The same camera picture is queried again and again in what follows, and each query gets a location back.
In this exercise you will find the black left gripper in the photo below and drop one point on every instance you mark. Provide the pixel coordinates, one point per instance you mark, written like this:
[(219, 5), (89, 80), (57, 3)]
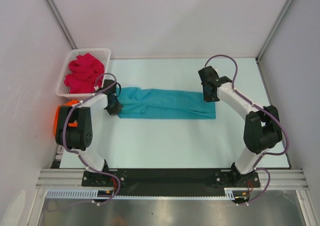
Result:
[(116, 109)]

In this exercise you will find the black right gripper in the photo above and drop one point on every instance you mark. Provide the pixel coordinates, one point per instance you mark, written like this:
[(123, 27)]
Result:
[(207, 98)]

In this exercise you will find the teal t shirt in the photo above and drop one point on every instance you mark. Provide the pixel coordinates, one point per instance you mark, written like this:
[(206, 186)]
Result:
[(141, 103)]

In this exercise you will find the white plastic basket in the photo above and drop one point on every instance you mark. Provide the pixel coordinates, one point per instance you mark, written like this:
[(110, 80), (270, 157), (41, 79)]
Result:
[(102, 54)]

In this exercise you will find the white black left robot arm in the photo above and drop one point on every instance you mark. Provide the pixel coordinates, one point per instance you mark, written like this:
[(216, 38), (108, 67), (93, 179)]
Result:
[(73, 128)]

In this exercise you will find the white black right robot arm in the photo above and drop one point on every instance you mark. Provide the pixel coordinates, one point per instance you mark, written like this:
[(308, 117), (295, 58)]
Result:
[(261, 125)]

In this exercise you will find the magenta t shirt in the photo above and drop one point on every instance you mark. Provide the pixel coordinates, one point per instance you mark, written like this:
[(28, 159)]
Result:
[(84, 73)]

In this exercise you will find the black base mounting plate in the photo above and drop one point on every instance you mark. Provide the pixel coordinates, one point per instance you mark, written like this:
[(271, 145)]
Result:
[(174, 182)]

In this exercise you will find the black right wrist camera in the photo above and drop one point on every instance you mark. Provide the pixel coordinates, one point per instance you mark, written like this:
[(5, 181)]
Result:
[(207, 74)]

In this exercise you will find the white slotted cable duct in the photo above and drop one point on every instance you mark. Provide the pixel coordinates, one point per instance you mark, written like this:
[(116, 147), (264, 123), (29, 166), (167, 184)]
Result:
[(96, 194)]

